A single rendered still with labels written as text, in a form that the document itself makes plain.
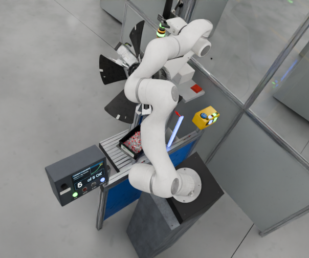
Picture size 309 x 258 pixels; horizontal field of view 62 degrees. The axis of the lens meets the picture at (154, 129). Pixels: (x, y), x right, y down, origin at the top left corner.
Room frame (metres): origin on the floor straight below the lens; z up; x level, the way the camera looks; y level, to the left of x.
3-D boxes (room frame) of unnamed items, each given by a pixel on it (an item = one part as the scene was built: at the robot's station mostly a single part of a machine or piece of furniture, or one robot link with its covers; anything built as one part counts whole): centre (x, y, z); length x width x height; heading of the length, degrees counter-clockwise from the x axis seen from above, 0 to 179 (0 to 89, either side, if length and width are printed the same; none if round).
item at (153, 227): (0.74, -0.26, 0.46); 0.30 x 0.30 x 0.93; 46
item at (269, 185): (1.90, -0.30, 0.50); 2.59 x 0.03 x 0.91; 52
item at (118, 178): (1.04, -0.08, 0.82); 0.90 x 0.04 x 0.08; 142
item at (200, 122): (1.35, -0.33, 1.02); 0.16 x 0.10 x 0.11; 142
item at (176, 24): (1.27, 0.05, 1.65); 0.11 x 0.10 x 0.07; 53
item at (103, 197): (0.70, 0.18, 0.39); 0.04 x 0.04 x 0.78; 52
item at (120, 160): (1.58, 0.13, 0.04); 0.62 x 0.46 x 0.08; 142
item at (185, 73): (1.91, -0.06, 0.91); 0.17 x 0.16 x 0.11; 142
